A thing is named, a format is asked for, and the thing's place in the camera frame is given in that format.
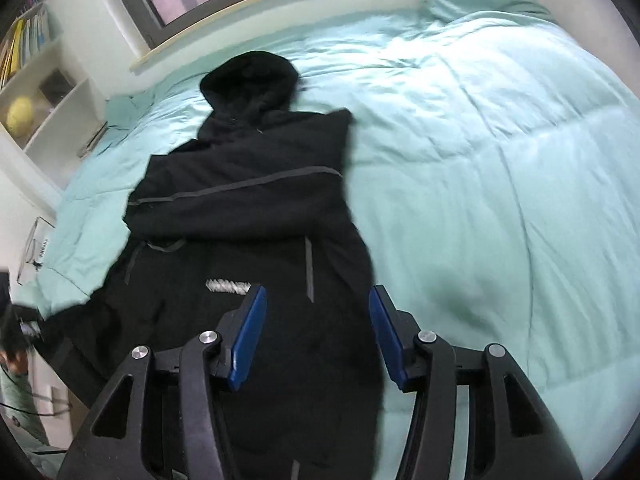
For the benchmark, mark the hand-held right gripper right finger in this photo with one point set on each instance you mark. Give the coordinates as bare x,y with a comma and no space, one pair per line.
386,332

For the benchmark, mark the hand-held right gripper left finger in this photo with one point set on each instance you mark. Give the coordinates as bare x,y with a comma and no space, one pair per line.
249,332

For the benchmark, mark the black hooded jacket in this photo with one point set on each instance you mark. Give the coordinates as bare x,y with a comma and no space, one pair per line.
250,240

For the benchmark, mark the mint green quilt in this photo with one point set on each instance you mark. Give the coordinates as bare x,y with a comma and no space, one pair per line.
450,160

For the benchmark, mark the yellow ball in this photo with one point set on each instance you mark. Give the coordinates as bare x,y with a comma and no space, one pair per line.
20,115

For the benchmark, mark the white bookshelf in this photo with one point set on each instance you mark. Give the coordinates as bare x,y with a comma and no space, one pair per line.
40,85

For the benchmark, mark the row of books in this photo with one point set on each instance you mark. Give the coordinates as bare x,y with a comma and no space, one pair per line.
22,42

